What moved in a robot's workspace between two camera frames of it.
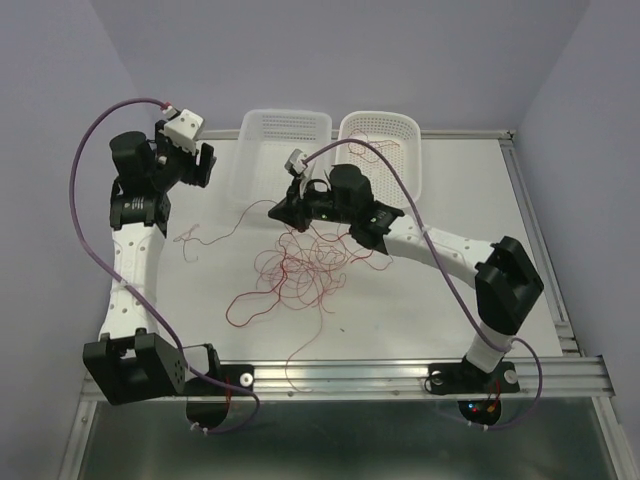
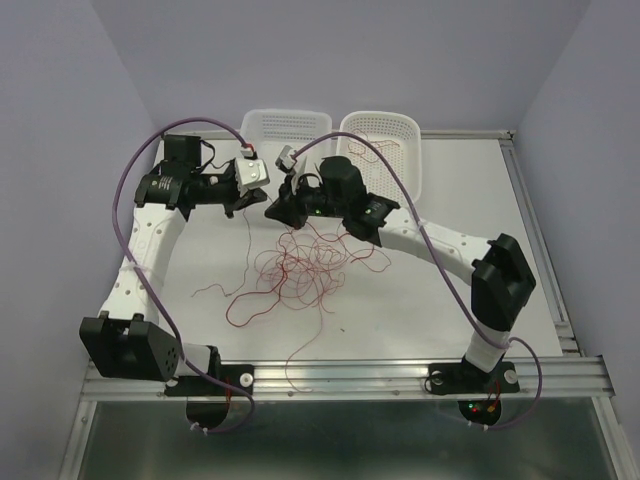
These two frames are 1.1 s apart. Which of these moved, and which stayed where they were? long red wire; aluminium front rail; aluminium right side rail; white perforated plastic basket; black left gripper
Moved: black left gripper; long red wire
Stayed: aluminium right side rail; white perforated plastic basket; aluminium front rail
